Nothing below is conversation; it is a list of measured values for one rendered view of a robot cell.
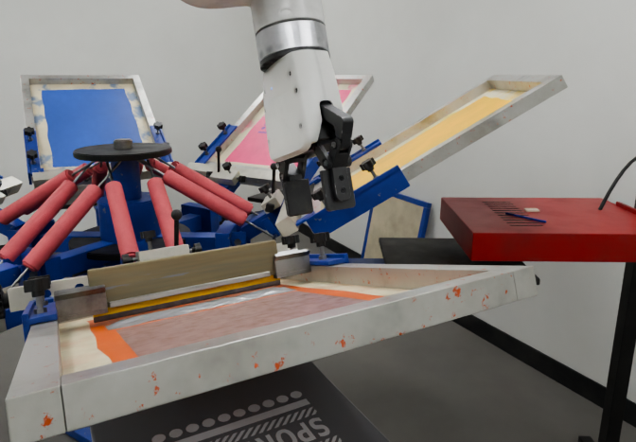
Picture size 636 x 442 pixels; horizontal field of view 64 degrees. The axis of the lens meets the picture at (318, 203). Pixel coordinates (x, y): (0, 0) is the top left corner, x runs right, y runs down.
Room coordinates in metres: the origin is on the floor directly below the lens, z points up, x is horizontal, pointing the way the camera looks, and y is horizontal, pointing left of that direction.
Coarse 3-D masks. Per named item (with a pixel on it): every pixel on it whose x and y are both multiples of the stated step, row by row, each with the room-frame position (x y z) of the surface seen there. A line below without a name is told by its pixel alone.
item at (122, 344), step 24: (144, 312) 0.95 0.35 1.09; (192, 312) 0.86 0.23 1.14; (216, 312) 0.82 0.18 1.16; (96, 336) 0.76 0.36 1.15; (120, 336) 0.72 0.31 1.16; (144, 336) 0.69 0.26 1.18; (168, 336) 0.67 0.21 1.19; (192, 336) 0.64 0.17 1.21; (216, 336) 0.62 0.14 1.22; (120, 360) 0.56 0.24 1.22
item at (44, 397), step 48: (432, 288) 0.56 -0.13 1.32; (480, 288) 0.57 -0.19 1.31; (528, 288) 0.60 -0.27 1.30; (48, 336) 0.61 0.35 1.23; (240, 336) 0.44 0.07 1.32; (288, 336) 0.45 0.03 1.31; (336, 336) 0.47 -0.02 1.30; (384, 336) 0.49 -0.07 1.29; (48, 384) 0.36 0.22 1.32; (96, 384) 0.37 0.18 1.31; (144, 384) 0.38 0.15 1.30; (192, 384) 0.40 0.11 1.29; (48, 432) 0.34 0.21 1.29
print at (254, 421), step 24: (240, 408) 0.84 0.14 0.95; (264, 408) 0.84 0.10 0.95; (288, 408) 0.84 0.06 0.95; (312, 408) 0.84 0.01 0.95; (168, 432) 0.78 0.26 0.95; (192, 432) 0.78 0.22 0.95; (216, 432) 0.78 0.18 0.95; (240, 432) 0.78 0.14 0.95; (264, 432) 0.78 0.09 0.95; (288, 432) 0.78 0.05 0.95; (312, 432) 0.78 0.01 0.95
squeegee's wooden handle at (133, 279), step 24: (120, 264) 0.93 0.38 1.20; (144, 264) 0.94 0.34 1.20; (168, 264) 0.96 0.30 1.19; (192, 264) 0.98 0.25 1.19; (216, 264) 1.00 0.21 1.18; (240, 264) 1.02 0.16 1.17; (264, 264) 1.04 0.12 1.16; (120, 288) 0.90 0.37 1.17; (144, 288) 0.92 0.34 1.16; (168, 288) 0.94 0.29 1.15
